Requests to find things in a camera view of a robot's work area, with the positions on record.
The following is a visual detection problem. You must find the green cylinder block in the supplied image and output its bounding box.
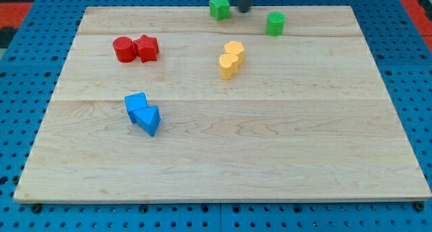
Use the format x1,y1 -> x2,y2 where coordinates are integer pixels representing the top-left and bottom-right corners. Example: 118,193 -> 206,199
265,11 -> 286,36

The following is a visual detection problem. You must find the wooden board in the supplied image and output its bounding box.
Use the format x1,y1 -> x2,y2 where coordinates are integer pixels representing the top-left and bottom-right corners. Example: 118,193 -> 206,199
13,6 -> 431,204

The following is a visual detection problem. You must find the yellow heart block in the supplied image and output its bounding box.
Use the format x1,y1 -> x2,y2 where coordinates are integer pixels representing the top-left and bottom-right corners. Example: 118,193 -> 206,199
219,53 -> 239,80

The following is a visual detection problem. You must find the yellow hexagon block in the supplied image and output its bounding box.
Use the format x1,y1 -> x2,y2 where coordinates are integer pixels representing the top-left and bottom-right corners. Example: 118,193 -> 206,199
224,41 -> 245,65

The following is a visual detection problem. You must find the blue triangle block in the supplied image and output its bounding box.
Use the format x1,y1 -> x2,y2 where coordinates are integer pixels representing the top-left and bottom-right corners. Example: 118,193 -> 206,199
134,106 -> 161,136

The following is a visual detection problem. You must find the blue cube block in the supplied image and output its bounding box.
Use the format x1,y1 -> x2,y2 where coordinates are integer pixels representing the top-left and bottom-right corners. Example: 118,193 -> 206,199
124,92 -> 148,123

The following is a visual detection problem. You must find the red star block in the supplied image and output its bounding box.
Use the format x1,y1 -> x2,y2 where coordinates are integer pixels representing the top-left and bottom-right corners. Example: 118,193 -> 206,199
132,34 -> 159,63

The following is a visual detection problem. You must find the green star block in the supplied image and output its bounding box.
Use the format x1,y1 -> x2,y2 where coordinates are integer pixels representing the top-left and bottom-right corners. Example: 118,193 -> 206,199
209,0 -> 230,21

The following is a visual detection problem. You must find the red cylinder block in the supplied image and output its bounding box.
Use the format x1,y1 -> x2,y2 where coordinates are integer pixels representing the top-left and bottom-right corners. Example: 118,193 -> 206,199
113,36 -> 136,63

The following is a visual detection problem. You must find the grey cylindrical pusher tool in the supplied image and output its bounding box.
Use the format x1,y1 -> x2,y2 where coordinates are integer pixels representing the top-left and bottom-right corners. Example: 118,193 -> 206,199
237,0 -> 254,13

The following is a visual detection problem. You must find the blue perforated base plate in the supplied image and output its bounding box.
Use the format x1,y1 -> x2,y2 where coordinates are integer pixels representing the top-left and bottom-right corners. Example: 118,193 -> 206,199
1,0 -> 431,231

